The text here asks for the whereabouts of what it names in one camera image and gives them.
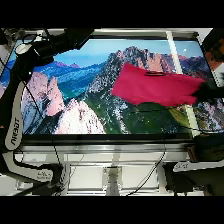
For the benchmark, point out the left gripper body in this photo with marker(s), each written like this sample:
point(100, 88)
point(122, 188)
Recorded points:
point(79, 36)

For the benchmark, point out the red garment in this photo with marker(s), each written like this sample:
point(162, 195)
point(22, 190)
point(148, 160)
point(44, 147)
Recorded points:
point(156, 86)

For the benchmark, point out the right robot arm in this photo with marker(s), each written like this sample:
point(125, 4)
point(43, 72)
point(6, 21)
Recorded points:
point(206, 90)

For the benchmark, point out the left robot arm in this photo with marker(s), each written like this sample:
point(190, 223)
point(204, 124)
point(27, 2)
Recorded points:
point(15, 100)

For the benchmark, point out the heap of clothes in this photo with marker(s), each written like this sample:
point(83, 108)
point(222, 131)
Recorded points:
point(215, 46)

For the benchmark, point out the silver frame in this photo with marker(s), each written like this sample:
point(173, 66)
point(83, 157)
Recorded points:
point(100, 149)

